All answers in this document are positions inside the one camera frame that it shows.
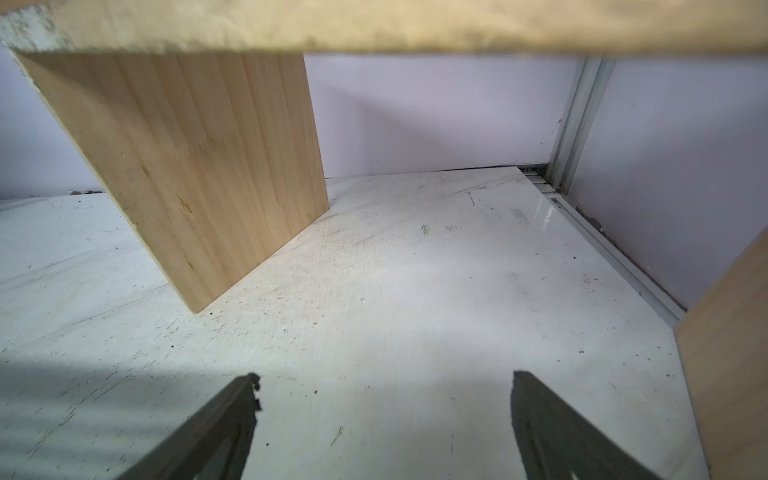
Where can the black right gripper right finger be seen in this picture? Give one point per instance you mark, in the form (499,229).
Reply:
(556,442)

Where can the aluminium frame post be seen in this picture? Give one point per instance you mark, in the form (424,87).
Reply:
(555,179)

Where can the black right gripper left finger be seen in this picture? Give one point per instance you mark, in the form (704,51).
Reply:
(214,443)

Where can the wooden two-tier shelf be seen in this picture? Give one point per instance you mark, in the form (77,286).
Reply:
(385,316)

